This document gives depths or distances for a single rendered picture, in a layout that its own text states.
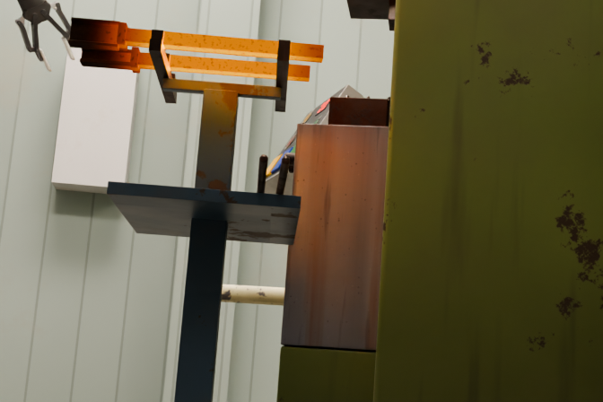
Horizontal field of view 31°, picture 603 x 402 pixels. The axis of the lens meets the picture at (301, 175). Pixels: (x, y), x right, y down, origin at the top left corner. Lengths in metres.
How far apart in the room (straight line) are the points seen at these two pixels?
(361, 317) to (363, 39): 3.88
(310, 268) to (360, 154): 0.25
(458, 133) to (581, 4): 0.31
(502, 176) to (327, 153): 0.44
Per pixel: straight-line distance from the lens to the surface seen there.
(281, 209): 1.68
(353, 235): 2.11
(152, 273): 5.50
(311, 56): 1.79
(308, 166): 2.14
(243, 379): 5.47
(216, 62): 1.91
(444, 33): 1.92
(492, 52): 1.92
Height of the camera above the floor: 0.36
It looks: 12 degrees up
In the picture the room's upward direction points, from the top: 4 degrees clockwise
